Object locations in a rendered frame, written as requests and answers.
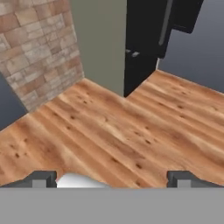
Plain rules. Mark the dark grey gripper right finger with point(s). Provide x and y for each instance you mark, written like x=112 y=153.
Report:
x=178 y=177

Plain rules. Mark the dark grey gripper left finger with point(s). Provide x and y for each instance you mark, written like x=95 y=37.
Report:
x=43 y=177

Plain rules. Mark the white round object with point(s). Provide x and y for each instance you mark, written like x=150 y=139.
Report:
x=77 y=181

